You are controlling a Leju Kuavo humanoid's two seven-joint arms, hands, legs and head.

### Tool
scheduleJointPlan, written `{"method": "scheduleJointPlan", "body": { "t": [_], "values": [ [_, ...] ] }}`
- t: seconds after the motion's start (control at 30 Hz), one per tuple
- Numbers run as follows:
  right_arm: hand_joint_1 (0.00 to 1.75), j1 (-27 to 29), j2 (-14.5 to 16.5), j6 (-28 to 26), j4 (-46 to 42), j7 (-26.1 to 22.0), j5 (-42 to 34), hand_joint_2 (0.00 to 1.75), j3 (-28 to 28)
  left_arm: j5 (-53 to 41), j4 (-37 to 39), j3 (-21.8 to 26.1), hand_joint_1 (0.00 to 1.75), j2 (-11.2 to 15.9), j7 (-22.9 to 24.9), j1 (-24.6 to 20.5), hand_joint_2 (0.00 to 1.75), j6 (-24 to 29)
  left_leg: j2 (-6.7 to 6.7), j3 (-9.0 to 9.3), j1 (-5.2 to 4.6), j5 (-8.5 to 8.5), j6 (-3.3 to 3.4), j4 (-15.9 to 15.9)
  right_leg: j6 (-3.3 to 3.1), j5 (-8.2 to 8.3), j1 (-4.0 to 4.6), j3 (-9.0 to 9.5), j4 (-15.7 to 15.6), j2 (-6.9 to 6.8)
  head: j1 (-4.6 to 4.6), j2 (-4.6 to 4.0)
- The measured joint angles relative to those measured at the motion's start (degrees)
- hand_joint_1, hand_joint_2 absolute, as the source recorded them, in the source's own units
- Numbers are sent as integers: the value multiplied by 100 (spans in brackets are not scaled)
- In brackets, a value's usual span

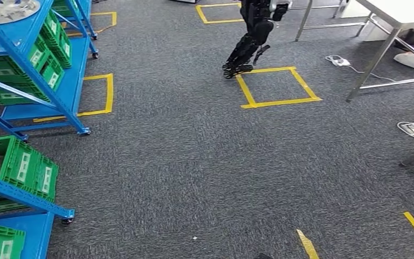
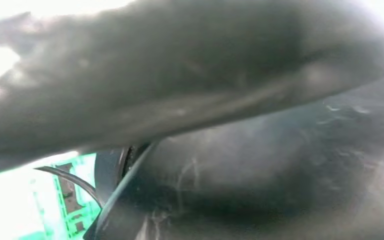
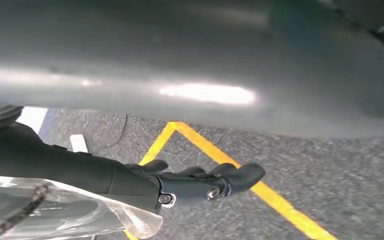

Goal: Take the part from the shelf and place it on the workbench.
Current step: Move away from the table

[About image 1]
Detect blue metal shelf rack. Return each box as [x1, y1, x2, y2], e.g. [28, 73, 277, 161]
[0, 171, 75, 259]
[55, 0, 100, 60]
[0, 0, 92, 141]

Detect humanoid robot black legs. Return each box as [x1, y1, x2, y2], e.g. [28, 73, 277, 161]
[222, 0, 293, 80]

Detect white power strip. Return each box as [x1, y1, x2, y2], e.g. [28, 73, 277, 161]
[325, 54, 351, 68]

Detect grey plastic wheel hubcap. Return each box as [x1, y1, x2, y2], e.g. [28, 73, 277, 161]
[0, 0, 42, 25]

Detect white table steel legs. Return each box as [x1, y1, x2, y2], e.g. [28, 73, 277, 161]
[294, 0, 414, 103]

